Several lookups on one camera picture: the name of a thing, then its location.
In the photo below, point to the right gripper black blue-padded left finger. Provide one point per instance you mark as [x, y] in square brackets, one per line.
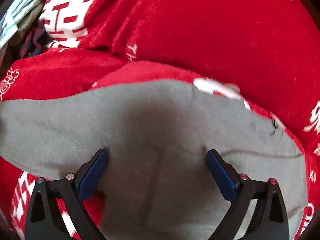
[44, 219]

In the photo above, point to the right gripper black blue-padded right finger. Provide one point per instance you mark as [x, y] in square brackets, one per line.
[269, 219]

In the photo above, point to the red sofa cover with characters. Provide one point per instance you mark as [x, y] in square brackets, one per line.
[264, 53]

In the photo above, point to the dark plaid cloth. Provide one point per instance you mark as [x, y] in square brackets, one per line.
[35, 39]

